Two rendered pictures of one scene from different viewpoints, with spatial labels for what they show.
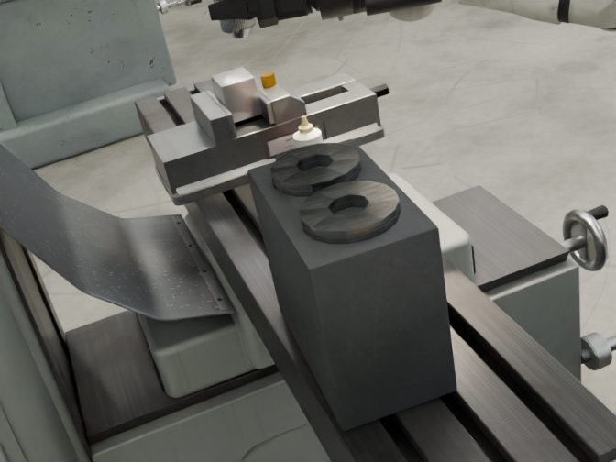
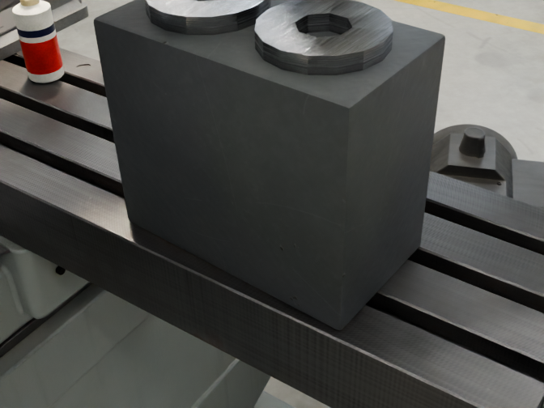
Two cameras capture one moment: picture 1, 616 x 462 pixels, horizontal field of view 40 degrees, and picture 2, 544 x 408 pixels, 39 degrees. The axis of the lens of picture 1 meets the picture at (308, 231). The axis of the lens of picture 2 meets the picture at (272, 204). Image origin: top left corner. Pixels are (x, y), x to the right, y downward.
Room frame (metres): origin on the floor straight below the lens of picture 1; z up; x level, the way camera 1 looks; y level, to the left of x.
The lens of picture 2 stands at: (0.33, 0.28, 1.37)
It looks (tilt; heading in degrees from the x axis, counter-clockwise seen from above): 37 degrees down; 320
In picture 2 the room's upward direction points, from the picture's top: 2 degrees counter-clockwise
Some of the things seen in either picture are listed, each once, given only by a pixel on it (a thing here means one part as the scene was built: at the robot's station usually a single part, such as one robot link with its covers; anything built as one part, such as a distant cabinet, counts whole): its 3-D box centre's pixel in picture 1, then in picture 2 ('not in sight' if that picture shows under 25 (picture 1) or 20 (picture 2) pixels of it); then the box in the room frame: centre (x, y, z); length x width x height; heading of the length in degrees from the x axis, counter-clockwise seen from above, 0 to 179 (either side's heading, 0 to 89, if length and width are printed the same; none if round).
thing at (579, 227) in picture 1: (567, 247); not in sight; (1.25, -0.45, 0.66); 0.16 x 0.12 x 0.12; 105
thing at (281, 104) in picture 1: (273, 97); not in sight; (1.25, 0.01, 1.05); 0.12 x 0.06 x 0.04; 15
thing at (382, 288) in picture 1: (346, 269); (267, 132); (0.72, -0.03, 1.06); 0.22 x 0.12 x 0.20; 12
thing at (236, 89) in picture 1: (236, 94); not in sight; (1.24, 0.06, 1.08); 0.06 x 0.05 x 0.06; 15
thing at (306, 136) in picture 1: (310, 151); (36, 31); (1.10, -0.03, 1.02); 0.04 x 0.04 x 0.11
